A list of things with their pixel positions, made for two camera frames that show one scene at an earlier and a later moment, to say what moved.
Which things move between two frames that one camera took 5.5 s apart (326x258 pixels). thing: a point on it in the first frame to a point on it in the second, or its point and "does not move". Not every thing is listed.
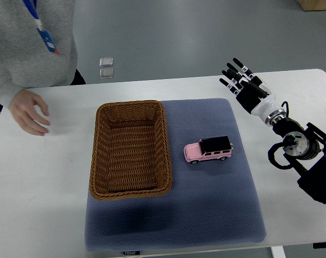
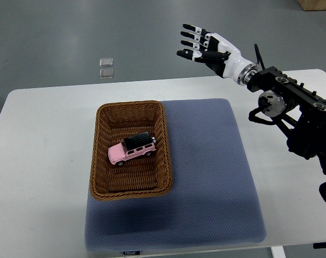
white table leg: x=277 y=252 does not move
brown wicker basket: x=130 y=154 does not move
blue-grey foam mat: x=210 y=203 does not move
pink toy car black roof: x=208 y=149 to x=134 y=145
